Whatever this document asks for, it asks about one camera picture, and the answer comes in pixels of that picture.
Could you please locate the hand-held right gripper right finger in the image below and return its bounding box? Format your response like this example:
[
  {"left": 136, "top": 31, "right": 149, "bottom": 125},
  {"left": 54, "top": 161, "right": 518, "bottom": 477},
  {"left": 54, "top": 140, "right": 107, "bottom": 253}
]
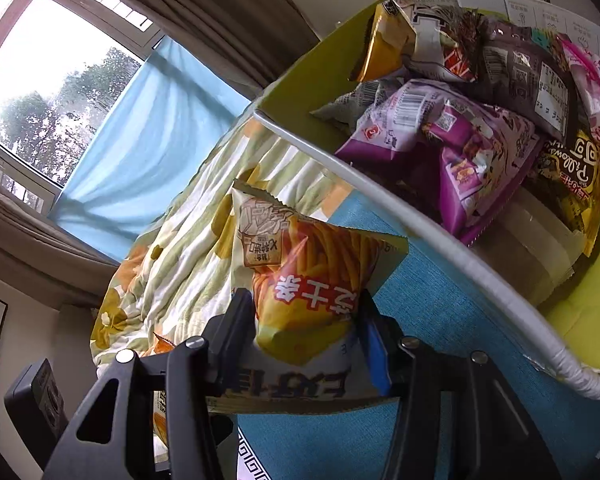
[{"left": 355, "top": 290, "right": 561, "bottom": 480}]

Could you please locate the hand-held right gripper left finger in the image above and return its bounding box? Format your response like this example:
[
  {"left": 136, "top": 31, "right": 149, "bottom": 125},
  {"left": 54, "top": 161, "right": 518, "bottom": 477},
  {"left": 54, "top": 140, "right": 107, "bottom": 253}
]
[{"left": 42, "top": 287, "right": 256, "bottom": 480}]

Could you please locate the orange fries snack packet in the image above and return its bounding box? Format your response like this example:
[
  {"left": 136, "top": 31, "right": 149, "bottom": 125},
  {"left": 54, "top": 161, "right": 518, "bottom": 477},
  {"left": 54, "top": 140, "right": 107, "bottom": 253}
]
[{"left": 205, "top": 180, "right": 411, "bottom": 416}]

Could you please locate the purple snack packet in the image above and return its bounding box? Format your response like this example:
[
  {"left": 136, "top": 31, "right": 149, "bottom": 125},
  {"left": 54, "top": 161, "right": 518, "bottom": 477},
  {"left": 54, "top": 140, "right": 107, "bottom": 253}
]
[{"left": 334, "top": 79, "right": 543, "bottom": 247}]

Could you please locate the grey snack packet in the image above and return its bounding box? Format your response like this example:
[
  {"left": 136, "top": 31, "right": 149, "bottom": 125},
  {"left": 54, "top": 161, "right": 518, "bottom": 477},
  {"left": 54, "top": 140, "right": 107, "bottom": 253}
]
[{"left": 312, "top": 77, "right": 411, "bottom": 133}]

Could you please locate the green cardboard box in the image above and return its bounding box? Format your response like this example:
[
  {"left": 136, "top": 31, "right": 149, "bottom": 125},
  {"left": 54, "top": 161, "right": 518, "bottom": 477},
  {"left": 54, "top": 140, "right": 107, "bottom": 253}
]
[{"left": 252, "top": 0, "right": 600, "bottom": 403}]

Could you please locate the yellow and brown snack packet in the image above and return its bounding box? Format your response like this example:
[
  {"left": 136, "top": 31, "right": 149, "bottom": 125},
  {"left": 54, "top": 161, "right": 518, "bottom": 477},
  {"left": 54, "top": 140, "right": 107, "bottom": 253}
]
[{"left": 525, "top": 127, "right": 600, "bottom": 281}]

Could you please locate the yellow-orange chip packet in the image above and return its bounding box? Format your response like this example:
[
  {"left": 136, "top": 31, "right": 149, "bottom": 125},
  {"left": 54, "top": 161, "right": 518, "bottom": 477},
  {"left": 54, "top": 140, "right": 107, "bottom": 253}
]
[{"left": 355, "top": 0, "right": 421, "bottom": 83}]

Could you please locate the cream packet with dark letters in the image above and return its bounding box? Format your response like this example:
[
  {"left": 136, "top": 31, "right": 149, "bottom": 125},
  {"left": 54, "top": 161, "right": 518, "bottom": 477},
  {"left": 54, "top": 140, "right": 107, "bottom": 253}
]
[{"left": 405, "top": 4, "right": 486, "bottom": 83}]

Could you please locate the brown candy snack packet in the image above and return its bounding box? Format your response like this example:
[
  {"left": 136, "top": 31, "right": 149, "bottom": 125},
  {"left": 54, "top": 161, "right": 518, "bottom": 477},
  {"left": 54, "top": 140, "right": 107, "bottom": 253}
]
[{"left": 472, "top": 15, "right": 591, "bottom": 141}]

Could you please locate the pink striped snack packet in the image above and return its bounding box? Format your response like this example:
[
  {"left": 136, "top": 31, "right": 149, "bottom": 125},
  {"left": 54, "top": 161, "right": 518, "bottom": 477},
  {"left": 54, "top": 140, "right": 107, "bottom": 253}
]
[{"left": 560, "top": 32, "right": 600, "bottom": 161}]

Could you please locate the blue tablecloth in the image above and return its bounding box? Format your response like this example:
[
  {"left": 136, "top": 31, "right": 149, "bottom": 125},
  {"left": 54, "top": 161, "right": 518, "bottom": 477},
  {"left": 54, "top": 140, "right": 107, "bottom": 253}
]
[{"left": 232, "top": 192, "right": 600, "bottom": 480}]

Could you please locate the floral blanket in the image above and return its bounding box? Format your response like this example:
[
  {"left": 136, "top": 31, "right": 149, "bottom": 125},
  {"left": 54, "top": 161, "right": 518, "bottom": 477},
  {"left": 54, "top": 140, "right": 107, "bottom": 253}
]
[{"left": 90, "top": 117, "right": 353, "bottom": 366}]

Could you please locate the light blue sheer curtain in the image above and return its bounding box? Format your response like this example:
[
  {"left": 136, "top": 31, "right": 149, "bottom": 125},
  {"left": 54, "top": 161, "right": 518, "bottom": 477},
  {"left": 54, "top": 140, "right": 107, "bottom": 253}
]
[{"left": 47, "top": 35, "right": 253, "bottom": 266}]

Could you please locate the black box device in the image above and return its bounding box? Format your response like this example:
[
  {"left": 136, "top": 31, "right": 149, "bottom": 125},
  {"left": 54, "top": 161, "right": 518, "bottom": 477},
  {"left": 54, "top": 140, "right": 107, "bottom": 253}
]
[{"left": 2, "top": 357, "right": 68, "bottom": 456}]

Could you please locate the beige curtain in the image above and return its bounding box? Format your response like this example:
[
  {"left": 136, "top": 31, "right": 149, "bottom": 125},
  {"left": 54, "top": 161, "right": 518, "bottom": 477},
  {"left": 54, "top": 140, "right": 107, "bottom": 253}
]
[
  {"left": 0, "top": 185, "right": 126, "bottom": 311},
  {"left": 95, "top": 0, "right": 326, "bottom": 106}
]

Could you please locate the window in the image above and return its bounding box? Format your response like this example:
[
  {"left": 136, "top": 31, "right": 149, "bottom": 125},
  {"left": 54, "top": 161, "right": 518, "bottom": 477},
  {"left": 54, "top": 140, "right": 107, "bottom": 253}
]
[{"left": 0, "top": 0, "right": 163, "bottom": 201}]

